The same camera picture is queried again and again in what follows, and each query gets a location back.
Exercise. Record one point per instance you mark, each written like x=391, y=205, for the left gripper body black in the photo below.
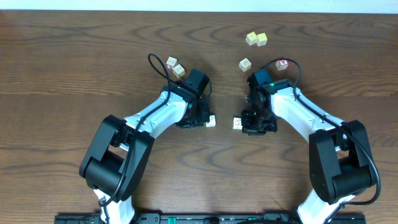
x=196, y=121

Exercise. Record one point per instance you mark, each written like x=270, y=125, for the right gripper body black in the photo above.
x=259, y=122

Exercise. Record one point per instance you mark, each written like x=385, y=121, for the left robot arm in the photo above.
x=116, y=159

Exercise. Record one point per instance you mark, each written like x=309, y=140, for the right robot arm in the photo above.
x=341, y=165

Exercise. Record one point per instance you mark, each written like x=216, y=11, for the white block yellow side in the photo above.
x=178, y=71

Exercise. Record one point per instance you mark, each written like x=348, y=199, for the white yellow block centre right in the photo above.
x=245, y=64

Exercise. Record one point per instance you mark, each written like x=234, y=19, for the white block red side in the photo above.
x=171, y=63

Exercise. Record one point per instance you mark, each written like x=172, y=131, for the red letter block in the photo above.
x=281, y=64

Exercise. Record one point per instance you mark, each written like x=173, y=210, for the yellow block far right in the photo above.
x=261, y=39

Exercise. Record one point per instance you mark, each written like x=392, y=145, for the yellow block far left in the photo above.
x=251, y=38

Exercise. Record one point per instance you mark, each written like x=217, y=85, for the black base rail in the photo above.
x=155, y=218

